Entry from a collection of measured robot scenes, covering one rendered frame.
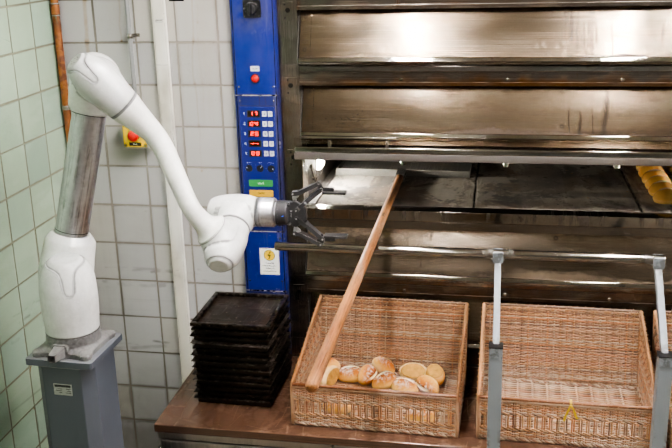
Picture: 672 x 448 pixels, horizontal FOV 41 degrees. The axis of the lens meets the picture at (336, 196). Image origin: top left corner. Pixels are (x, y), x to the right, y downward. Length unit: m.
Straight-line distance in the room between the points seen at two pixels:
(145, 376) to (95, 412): 1.01
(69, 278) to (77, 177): 0.32
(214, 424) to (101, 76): 1.24
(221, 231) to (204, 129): 0.80
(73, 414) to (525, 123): 1.71
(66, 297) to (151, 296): 0.99
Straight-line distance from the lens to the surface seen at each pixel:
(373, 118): 3.13
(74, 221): 2.78
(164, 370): 3.69
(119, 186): 3.47
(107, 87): 2.53
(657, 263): 2.87
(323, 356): 2.09
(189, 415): 3.16
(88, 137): 2.72
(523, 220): 3.20
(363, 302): 3.31
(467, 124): 3.10
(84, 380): 2.69
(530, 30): 3.07
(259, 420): 3.09
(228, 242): 2.56
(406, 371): 3.26
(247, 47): 3.15
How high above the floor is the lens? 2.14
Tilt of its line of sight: 16 degrees down
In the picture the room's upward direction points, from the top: 2 degrees counter-clockwise
